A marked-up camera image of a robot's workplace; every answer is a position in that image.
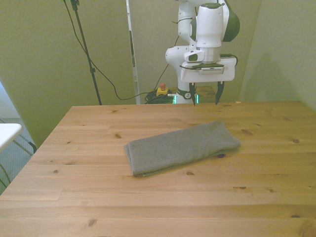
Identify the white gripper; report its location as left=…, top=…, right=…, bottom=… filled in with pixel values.
left=180, top=57, right=236, bottom=107

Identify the grey towel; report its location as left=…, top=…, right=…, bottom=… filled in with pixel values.
left=123, top=119, right=242, bottom=178

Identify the small wooden robot base table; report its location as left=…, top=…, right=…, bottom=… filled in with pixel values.
left=194, top=85, right=221, bottom=104

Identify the yellow emergency stop button box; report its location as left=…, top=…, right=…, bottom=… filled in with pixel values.
left=157, top=83, right=169, bottom=97

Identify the white vertical partition strip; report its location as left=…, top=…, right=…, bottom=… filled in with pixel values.
left=125, top=0, right=141, bottom=105

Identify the white side table top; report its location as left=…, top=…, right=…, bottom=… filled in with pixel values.
left=0, top=123, right=23, bottom=153

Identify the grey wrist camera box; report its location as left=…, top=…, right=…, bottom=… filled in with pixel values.
left=198, top=66, right=225, bottom=75

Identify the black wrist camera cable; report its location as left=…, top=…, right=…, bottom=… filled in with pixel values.
left=219, top=53, right=239, bottom=67

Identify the coiled dark cable bundle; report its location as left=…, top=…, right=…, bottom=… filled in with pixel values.
left=144, top=91, right=177, bottom=105

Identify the thin black hanging cable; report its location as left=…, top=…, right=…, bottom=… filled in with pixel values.
left=62, top=0, right=158, bottom=101

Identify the black camera stand pole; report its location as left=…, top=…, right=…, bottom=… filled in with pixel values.
left=70, top=0, right=103, bottom=106

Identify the metal side table frame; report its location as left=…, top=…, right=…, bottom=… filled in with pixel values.
left=0, top=118, right=38, bottom=189

